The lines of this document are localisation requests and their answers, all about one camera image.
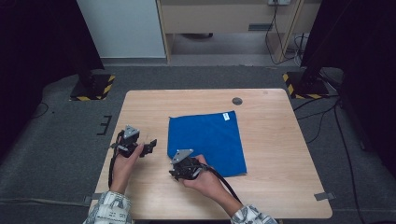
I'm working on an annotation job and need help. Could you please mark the light wooden desk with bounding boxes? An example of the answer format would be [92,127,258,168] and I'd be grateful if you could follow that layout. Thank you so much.
[155,0,323,65]

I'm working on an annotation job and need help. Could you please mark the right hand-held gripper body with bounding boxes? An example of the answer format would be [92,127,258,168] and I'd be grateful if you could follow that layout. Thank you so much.
[170,148,204,181]

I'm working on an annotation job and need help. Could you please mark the grey desk label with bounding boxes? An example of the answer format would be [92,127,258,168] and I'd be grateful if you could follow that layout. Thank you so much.
[247,22,275,33]

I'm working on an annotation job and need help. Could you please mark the black curtain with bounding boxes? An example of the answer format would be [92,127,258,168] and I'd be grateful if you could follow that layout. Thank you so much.
[0,0,106,160]
[300,0,396,176]

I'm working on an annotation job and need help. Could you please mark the long black floor cable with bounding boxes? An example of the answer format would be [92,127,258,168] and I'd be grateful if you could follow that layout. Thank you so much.
[332,102,368,224]

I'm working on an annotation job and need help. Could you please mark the black striped stand base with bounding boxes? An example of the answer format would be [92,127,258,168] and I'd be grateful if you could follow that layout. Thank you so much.
[69,63,117,102]
[282,62,331,100]

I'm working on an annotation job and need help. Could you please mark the person's right hand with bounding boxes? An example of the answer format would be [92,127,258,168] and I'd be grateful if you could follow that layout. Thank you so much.
[182,154,229,201]

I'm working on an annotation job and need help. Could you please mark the black hanging power cables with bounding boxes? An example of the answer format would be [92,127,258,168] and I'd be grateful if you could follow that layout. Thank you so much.
[263,0,309,66]

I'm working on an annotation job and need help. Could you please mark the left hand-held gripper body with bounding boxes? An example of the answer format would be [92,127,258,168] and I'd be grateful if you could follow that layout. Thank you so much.
[110,124,143,159]

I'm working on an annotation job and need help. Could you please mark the white cabinet panel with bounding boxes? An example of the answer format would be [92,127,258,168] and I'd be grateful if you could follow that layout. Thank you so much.
[76,0,167,60]

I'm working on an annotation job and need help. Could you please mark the person's left hand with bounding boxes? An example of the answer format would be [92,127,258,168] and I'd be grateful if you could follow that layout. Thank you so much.
[109,143,146,194]

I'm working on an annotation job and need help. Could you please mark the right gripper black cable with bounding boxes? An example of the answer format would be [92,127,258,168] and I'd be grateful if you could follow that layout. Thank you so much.
[199,162,243,205]

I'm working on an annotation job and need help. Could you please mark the grey tape strip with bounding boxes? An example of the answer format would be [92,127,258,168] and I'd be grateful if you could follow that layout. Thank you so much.
[313,191,337,202]
[82,192,107,205]

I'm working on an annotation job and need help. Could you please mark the blue cloth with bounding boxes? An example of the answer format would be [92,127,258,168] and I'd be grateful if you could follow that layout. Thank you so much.
[166,110,248,178]

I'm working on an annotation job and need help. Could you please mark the thin black floor cable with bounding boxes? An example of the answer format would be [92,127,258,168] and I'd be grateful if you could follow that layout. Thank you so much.
[31,101,50,120]

